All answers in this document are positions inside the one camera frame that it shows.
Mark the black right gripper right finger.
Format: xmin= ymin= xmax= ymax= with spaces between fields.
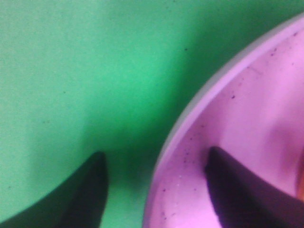
xmin=205 ymin=147 xmax=304 ymax=228

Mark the pink round plate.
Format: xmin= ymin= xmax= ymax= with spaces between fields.
xmin=142 ymin=14 xmax=304 ymax=228

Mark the burger with lettuce and tomato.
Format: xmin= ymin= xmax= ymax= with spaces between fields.
xmin=296 ymin=150 xmax=304 ymax=201

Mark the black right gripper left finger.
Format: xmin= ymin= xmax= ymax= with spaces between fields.
xmin=0 ymin=152 xmax=108 ymax=228

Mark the green table mat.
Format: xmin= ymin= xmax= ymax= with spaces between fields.
xmin=0 ymin=0 xmax=304 ymax=228

